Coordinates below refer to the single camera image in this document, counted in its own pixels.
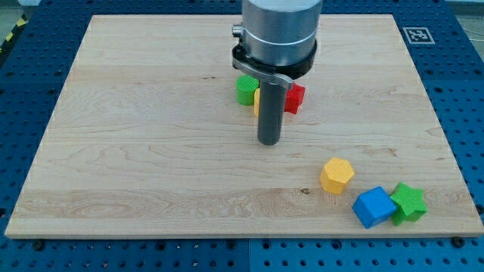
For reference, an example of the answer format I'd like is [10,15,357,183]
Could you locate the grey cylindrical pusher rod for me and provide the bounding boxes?
[257,82,287,146]

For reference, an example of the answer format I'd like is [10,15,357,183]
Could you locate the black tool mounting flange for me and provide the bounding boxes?
[231,40,318,90]

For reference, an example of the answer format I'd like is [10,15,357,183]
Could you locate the yellow hexagon block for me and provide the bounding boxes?
[319,157,355,195]

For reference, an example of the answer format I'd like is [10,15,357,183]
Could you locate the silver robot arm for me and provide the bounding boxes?
[231,0,322,146]

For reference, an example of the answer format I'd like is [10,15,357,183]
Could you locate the yellow block behind rod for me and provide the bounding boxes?
[253,88,260,117]

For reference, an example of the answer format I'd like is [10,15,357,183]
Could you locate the red block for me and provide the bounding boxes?
[284,83,306,114]

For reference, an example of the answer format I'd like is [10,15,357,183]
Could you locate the green cylinder block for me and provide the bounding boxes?
[235,75,259,106]

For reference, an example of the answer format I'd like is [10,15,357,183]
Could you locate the wooden board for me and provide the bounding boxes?
[5,14,483,239]

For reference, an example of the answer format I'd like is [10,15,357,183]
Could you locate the white fiducial marker tag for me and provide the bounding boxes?
[402,26,435,45]

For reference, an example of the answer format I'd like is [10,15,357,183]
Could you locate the blue cube block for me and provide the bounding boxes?
[352,187,397,229]

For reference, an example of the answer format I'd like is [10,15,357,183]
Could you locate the green star block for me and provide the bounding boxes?
[390,182,427,226]

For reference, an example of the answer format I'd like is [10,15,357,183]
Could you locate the black yellow hazard tape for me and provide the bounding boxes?
[1,14,29,55]

